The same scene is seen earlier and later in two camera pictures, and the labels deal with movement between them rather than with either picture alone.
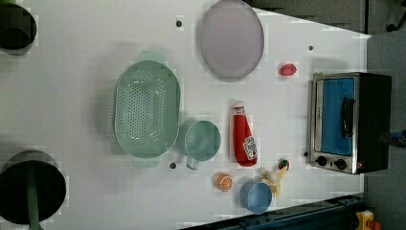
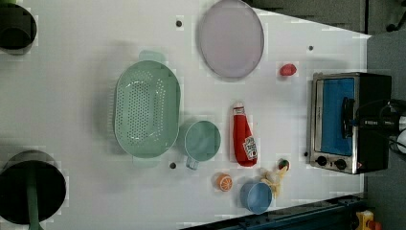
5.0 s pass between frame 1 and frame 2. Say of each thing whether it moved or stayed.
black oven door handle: stayed
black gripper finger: moved
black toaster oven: stayed
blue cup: stayed
